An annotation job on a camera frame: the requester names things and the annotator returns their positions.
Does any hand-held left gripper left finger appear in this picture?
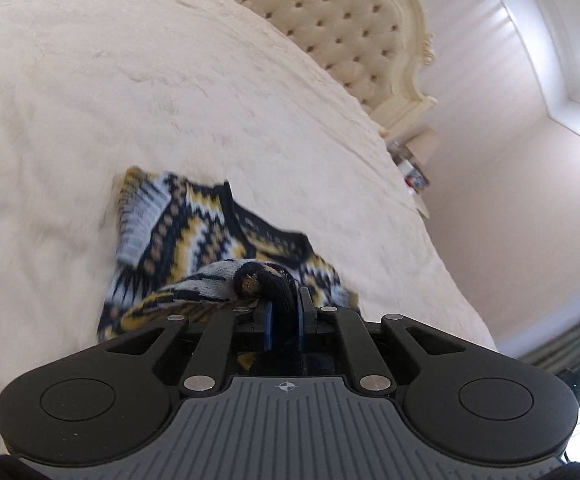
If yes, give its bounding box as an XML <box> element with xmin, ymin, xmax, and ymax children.
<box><xmin>99</xmin><ymin>300</ymin><xmax>275</xmax><ymax>394</ymax></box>

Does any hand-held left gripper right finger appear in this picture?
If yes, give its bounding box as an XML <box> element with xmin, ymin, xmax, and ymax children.
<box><xmin>297</xmin><ymin>287</ymin><xmax>471</xmax><ymax>394</ymax></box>

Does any navy yellow patterned knit sweater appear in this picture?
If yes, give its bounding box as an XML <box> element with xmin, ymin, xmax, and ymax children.
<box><xmin>97</xmin><ymin>165</ymin><xmax>362</xmax><ymax>376</ymax></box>

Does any cream nightstand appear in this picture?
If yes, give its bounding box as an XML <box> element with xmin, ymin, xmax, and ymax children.
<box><xmin>412</xmin><ymin>190</ymin><xmax>431</xmax><ymax>220</ymax></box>

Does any table lamp with cream shade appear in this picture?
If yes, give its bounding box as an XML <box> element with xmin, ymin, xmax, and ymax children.
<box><xmin>410</xmin><ymin>129</ymin><xmax>438</xmax><ymax>164</ymax></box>

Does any grey green curtain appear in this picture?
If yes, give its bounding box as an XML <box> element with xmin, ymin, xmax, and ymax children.
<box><xmin>518</xmin><ymin>304</ymin><xmax>580</xmax><ymax>367</ymax></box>

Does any white bed with bedspread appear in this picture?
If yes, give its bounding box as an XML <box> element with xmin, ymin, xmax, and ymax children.
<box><xmin>0</xmin><ymin>0</ymin><xmax>498</xmax><ymax>457</ymax></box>

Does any cream tufted headboard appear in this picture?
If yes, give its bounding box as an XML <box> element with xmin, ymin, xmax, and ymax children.
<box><xmin>177</xmin><ymin>0</ymin><xmax>438</xmax><ymax>136</ymax></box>

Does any colourful photo frame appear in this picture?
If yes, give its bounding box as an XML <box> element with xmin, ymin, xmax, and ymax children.
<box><xmin>402</xmin><ymin>160</ymin><xmax>430</xmax><ymax>194</ymax></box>

